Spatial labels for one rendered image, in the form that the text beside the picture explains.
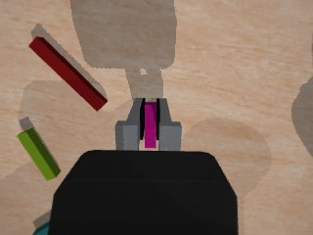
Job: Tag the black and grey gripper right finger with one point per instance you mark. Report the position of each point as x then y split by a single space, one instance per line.
168 132

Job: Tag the lime green rod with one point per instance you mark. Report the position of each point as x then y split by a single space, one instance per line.
39 154

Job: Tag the turquoise rod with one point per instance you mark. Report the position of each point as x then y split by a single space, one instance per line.
42 230

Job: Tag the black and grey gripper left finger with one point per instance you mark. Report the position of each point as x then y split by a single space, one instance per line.
128 133

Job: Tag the dark red rod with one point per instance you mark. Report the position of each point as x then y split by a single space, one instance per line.
67 72

